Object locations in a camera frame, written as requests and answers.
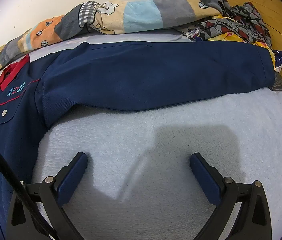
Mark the light blue cloud bed sheet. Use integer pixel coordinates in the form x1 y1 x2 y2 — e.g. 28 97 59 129
0 27 282 240

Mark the black cable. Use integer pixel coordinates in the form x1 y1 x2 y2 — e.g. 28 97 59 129
0 133 60 240

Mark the rolled patchwork quilt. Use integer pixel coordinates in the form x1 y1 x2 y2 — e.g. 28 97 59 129
0 0 225 85

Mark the navy blue work jacket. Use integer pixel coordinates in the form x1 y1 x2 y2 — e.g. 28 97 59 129
0 41 276 240

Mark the dark grey object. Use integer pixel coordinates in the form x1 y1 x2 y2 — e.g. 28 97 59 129
268 72 282 92

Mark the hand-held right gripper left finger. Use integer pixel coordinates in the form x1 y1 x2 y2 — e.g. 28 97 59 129
6 152 88 240

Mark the yellow patterned cloth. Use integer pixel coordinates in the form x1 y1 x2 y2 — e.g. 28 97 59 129
207 15 277 67

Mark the wooden headboard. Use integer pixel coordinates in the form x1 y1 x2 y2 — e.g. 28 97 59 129
186 0 282 103

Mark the pile of patterned clothes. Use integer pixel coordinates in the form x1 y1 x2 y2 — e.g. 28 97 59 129
181 0 272 48

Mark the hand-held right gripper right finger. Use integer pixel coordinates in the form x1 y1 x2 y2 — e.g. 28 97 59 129
189 152 272 240

